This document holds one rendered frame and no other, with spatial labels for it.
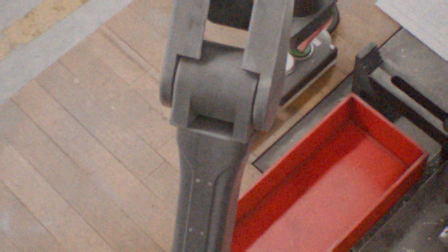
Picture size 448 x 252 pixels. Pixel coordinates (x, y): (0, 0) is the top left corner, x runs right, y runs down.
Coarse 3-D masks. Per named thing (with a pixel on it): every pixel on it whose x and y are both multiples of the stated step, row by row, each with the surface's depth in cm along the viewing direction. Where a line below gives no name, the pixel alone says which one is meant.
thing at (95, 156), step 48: (144, 0) 118; (96, 48) 115; (144, 48) 114; (48, 96) 111; (96, 96) 111; (144, 96) 110; (0, 144) 108; (48, 144) 108; (96, 144) 107; (144, 144) 107; (0, 192) 105; (48, 192) 104; (96, 192) 104; (144, 192) 103; (240, 192) 103; (0, 240) 102; (48, 240) 101; (96, 240) 101; (144, 240) 100
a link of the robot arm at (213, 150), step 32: (192, 64) 69; (224, 64) 68; (192, 96) 69; (224, 96) 68; (192, 128) 71; (224, 128) 71; (192, 160) 72; (224, 160) 71; (192, 192) 73; (224, 192) 72; (192, 224) 74; (224, 224) 74
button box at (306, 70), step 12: (336, 12) 113; (336, 24) 112; (324, 36) 110; (312, 48) 108; (324, 48) 109; (336, 48) 109; (300, 60) 108; (312, 60) 108; (324, 60) 108; (288, 72) 107; (300, 72) 107; (312, 72) 107; (288, 84) 106; (300, 84) 107; (288, 96) 106
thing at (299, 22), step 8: (296, 0) 95; (304, 0) 95; (312, 0) 96; (320, 0) 97; (328, 0) 99; (336, 0) 99; (296, 8) 96; (304, 8) 96; (312, 8) 97; (320, 8) 98; (328, 8) 99; (296, 16) 98; (304, 16) 98; (312, 16) 98; (320, 16) 98; (296, 24) 97; (304, 24) 97; (296, 32) 97
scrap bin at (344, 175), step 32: (352, 96) 101; (320, 128) 100; (352, 128) 105; (384, 128) 100; (288, 160) 99; (320, 160) 104; (352, 160) 103; (384, 160) 103; (416, 160) 100; (256, 192) 98; (288, 192) 102; (320, 192) 101; (352, 192) 101; (384, 192) 101; (256, 224) 100; (288, 224) 100; (320, 224) 99; (352, 224) 99
